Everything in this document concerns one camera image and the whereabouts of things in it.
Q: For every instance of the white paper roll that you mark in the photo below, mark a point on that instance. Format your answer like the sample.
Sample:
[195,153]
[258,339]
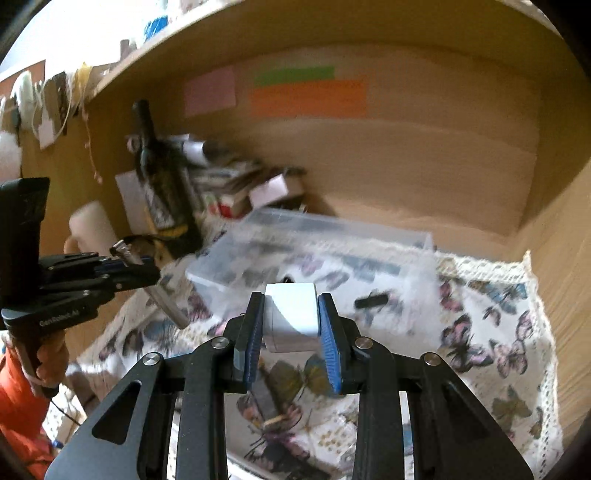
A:
[194,150]

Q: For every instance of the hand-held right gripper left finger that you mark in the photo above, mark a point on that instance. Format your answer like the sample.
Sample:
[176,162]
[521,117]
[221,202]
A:
[251,344]

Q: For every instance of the grey metal tool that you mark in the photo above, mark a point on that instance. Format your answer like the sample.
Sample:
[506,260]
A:
[168,302]

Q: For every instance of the white charger block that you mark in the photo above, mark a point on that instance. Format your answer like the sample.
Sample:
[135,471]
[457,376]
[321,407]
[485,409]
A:
[292,314]

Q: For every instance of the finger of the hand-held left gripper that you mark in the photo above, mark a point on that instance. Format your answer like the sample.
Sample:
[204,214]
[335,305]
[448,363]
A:
[92,288]
[92,265]

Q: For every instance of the small black stick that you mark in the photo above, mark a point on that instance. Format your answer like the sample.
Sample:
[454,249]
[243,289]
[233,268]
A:
[371,300]

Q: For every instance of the wooden shelf unit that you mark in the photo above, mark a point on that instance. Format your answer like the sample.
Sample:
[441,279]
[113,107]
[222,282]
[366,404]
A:
[415,152]

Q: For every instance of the pink paper note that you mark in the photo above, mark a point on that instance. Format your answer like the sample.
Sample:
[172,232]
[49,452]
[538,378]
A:
[210,91]

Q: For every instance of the clear plastic storage box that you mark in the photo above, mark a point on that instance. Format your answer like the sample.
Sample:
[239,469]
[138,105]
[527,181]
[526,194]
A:
[323,249]

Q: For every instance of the blue item on shelf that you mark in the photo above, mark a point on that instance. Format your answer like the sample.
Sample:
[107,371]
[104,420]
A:
[156,25]

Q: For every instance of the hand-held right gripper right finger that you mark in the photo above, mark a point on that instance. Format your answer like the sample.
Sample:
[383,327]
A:
[330,350]

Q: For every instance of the black loop with metal clip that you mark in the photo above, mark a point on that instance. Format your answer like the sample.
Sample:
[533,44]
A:
[131,251]

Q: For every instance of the orange paper note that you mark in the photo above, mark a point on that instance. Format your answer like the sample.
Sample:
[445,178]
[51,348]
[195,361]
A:
[307,99]

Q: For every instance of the white paper tag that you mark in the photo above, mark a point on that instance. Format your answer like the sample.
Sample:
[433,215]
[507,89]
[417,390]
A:
[51,133]

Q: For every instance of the person's left hand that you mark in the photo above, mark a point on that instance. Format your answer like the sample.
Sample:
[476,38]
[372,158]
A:
[51,362]

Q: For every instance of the person's left forearm orange sleeve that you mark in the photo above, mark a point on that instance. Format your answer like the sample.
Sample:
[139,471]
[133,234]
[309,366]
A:
[18,415]

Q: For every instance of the dark wine bottle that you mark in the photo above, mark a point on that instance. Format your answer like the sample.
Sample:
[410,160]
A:
[161,184]

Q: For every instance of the green paper note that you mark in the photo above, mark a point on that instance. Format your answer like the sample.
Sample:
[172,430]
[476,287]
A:
[295,74]

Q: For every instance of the butterfly print lace cloth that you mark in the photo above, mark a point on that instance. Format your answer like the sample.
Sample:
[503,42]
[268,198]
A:
[485,332]

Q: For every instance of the white paper sheet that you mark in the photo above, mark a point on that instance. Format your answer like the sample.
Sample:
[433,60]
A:
[131,203]

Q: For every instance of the stack of books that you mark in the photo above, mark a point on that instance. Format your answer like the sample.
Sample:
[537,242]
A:
[226,184]

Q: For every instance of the small white cardboard box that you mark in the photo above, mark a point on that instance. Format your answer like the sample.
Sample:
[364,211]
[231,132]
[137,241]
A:
[274,189]

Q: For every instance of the wooden clothespin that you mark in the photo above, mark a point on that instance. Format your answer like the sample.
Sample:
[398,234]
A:
[272,420]

